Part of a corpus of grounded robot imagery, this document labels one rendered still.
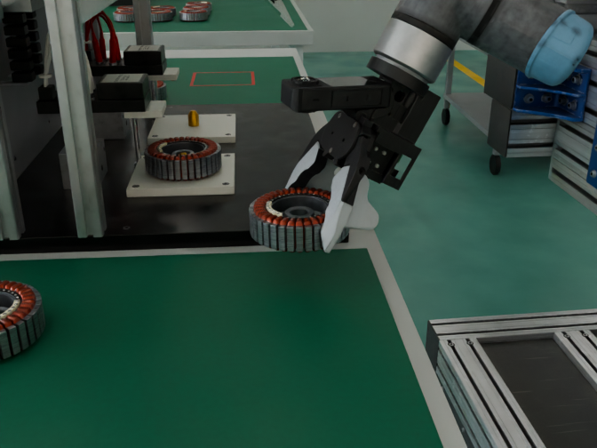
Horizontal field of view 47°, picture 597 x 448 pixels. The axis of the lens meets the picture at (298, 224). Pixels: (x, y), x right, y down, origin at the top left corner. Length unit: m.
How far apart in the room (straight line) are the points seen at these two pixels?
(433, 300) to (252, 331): 1.61
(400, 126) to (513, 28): 0.15
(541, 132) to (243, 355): 0.83
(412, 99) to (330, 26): 5.66
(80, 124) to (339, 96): 0.30
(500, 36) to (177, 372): 0.46
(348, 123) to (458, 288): 1.65
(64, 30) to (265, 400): 0.45
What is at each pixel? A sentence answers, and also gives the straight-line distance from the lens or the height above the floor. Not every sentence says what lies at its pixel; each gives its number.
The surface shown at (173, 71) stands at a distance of 1.25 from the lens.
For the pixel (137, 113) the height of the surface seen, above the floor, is 0.88.
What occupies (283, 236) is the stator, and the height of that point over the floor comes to 0.82.
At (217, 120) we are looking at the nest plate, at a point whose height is 0.78.
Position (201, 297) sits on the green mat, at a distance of 0.76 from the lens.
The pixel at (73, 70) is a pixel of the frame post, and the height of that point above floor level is 0.97.
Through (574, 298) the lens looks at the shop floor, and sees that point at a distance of 2.41.
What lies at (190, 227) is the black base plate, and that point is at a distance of 0.88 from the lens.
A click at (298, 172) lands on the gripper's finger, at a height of 0.85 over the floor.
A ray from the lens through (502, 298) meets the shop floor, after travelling 2.34.
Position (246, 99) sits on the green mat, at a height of 0.75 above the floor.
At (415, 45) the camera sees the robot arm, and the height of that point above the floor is 1.01.
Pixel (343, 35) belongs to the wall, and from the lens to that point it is 6.44.
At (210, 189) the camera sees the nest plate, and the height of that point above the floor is 0.78.
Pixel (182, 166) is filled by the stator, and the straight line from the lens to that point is 0.99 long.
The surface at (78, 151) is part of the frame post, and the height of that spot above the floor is 0.88.
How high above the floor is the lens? 1.13
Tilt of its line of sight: 24 degrees down
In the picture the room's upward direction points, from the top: straight up
